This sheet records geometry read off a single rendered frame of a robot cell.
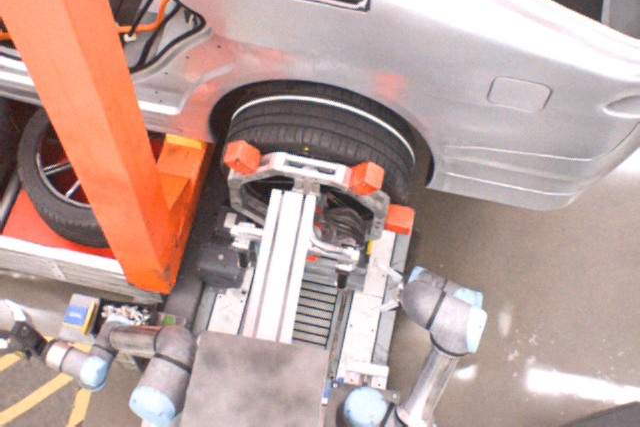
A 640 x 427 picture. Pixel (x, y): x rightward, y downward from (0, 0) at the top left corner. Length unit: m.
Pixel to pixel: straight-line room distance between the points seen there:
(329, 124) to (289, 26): 0.43
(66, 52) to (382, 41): 0.96
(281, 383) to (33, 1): 0.88
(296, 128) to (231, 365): 1.31
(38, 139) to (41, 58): 1.72
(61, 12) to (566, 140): 1.63
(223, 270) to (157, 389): 1.27
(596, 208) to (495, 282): 0.59
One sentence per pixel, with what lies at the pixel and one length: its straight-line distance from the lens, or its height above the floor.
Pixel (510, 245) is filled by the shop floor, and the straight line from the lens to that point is 4.16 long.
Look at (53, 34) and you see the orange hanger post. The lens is 2.02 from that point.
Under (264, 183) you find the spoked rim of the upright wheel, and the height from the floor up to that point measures 0.70.
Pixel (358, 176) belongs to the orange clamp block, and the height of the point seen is 1.14.
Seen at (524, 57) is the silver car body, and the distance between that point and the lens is 2.63.
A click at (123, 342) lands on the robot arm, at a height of 1.23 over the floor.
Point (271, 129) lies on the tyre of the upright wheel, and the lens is 2.99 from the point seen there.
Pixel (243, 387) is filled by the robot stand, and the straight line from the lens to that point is 1.78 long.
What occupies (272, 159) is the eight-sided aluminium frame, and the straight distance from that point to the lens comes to 2.98.
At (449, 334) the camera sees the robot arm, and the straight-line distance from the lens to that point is 2.55.
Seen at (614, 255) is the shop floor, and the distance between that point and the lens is 4.27.
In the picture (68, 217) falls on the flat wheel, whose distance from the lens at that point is 3.65.
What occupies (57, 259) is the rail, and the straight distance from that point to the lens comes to 3.72.
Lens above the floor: 3.76
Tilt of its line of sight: 65 degrees down
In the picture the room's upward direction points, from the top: 4 degrees clockwise
